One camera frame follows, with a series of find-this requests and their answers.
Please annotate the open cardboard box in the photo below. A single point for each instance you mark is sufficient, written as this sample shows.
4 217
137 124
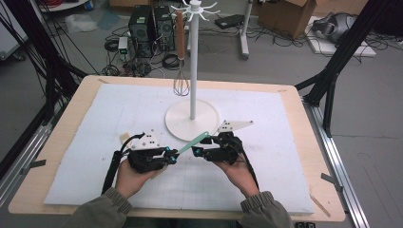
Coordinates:
285 15

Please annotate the small black device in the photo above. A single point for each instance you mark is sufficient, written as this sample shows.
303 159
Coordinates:
305 225

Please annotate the white foam mat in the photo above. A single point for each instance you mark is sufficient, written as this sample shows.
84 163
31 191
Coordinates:
278 164

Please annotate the thin wooden stick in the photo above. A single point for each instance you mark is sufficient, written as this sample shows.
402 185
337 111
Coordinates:
320 205

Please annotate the person's right hand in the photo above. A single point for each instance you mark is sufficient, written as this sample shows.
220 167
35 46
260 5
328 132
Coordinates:
242 177

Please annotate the white utensil rack stand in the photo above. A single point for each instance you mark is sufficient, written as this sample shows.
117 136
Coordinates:
193 79

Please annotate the small white electronic box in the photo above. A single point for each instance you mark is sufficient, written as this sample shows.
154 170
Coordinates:
123 44

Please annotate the clear plastic bag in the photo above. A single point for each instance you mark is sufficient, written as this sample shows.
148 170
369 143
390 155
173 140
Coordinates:
79 22

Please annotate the white stand leg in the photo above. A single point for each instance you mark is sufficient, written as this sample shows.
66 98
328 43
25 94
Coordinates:
188 38
245 31

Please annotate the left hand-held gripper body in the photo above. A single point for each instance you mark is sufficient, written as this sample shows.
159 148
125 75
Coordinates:
145 160

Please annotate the white board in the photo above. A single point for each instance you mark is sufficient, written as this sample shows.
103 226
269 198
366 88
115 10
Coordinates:
326 49

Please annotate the grey and black headset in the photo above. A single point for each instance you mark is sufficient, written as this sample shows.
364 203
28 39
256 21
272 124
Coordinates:
334 27

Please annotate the white cabinet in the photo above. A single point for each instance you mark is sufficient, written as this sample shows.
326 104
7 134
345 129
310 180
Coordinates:
9 38

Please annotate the black flat device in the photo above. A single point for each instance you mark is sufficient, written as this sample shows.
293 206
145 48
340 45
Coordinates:
228 21

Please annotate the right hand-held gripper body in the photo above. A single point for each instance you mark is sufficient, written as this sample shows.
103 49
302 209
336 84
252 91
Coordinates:
226 148

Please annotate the aluminium rail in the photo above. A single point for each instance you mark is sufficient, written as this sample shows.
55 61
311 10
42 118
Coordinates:
22 158
339 164

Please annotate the black metal frame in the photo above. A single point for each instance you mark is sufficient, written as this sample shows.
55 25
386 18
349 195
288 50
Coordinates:
345 47
38 41

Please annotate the grey metal bracket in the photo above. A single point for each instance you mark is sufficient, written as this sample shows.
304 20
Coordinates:
31 165
331 180

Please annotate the round white table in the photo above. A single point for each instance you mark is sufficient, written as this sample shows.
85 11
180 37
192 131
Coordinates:
68 5

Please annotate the brown cardboard box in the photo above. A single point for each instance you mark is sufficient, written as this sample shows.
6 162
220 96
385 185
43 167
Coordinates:
342 6

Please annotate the black computer tower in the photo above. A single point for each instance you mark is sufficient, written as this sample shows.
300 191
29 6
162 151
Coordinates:
141 31
164 28

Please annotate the person's left hand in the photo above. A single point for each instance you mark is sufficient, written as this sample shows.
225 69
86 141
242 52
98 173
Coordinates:
133 180

